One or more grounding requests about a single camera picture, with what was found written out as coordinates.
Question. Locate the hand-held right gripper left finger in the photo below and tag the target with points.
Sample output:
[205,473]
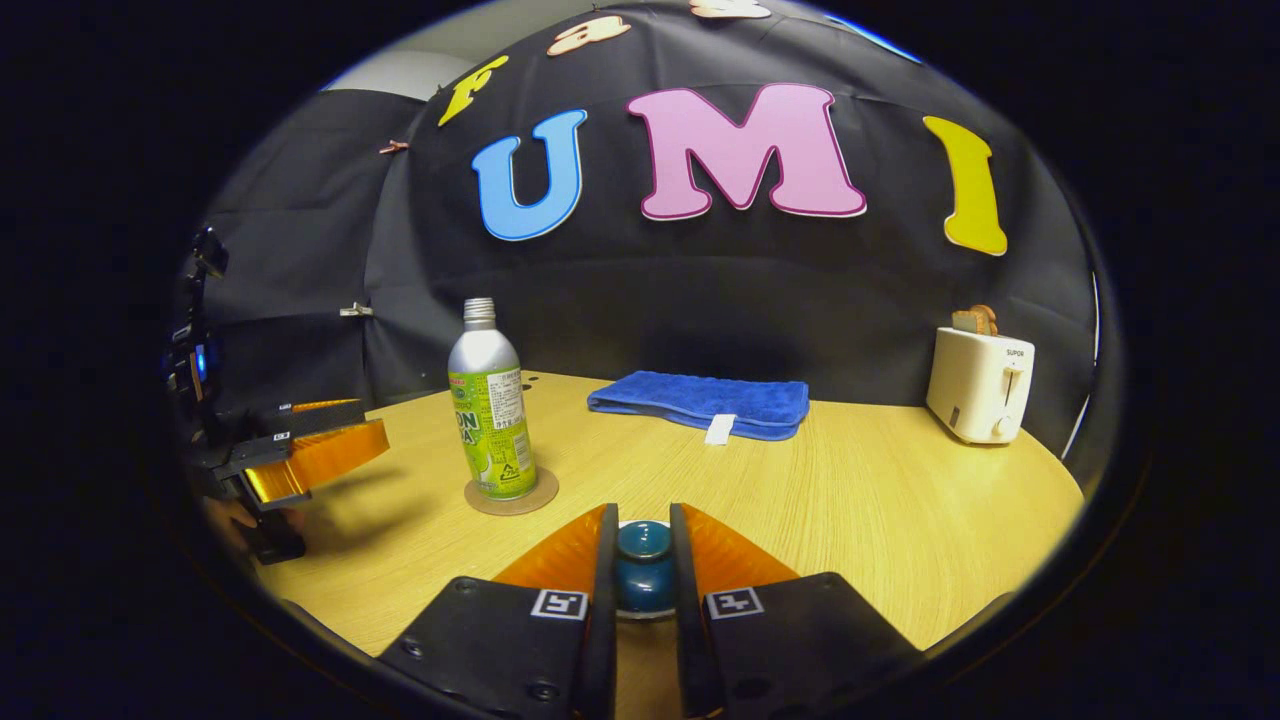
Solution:
[600,650]

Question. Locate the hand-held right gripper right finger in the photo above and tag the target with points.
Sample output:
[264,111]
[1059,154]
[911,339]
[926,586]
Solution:
[690,650]

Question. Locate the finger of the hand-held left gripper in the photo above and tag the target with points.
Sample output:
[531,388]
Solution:
[300,420]
[300,462]

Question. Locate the teal teacup lid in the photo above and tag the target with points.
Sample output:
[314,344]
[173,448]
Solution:
[643,580]

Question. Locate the round brown coaster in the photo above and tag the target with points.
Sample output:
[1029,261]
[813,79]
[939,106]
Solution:
[540,492]

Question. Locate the silver green water bottle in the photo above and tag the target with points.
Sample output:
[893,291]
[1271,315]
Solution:
[490,410]

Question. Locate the pale wooden cloth clip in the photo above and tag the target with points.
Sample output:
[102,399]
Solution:
[356,310]

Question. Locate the blue folded towel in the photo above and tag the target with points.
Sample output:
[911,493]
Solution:
[700,398]

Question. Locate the black backdrop cloth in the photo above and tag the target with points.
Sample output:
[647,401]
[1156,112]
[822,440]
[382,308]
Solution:
[650,280]

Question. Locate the white toaster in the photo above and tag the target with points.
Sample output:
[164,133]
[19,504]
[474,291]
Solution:
[975,390]

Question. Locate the toast slice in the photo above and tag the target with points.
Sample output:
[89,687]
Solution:
[973,320]

